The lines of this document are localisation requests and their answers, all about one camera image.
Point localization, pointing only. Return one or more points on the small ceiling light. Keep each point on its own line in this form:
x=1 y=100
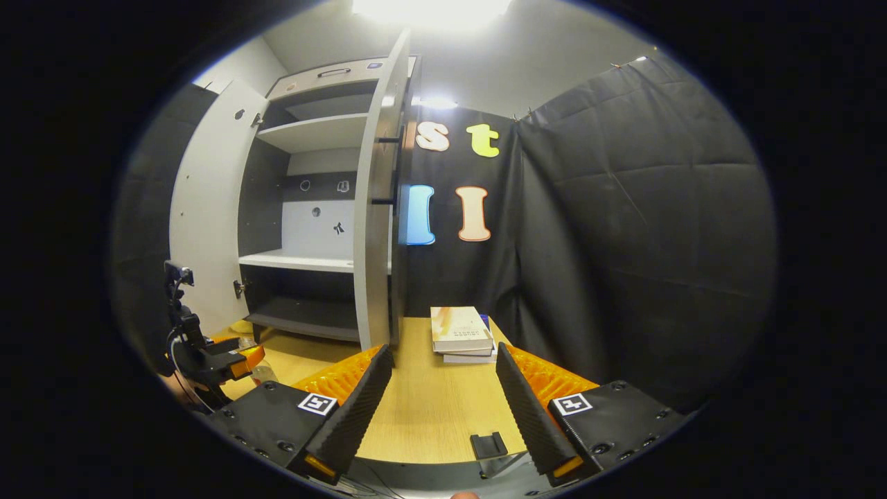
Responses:
x=436 y=102
x=641 y=59

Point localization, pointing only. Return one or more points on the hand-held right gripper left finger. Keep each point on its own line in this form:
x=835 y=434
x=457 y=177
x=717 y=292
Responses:
x=353 y=416

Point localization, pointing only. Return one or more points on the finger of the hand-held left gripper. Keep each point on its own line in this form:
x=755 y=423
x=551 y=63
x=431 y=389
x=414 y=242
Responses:
x=248 y=360
x=225 y=339

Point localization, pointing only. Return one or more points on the large ceiling light panel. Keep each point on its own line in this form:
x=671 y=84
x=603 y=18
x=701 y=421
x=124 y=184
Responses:
x=429 y=10

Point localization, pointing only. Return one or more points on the grey cabinet drawer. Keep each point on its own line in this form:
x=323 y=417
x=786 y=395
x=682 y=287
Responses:
x=305 y=80

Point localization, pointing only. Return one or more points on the black plastic clip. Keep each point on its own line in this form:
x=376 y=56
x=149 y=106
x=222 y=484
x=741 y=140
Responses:
x=488 y=445

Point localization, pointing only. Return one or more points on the grey cabinet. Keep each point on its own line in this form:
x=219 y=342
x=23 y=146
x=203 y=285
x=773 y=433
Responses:
x=319 y=229

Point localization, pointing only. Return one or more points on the white orange cover book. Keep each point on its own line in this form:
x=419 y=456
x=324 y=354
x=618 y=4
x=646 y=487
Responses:
x=457 y=329

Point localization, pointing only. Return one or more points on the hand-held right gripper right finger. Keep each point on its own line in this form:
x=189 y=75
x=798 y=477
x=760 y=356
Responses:
x=530 y=416

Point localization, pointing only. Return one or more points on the blue book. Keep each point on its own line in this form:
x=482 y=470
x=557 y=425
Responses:
x=486 y=321

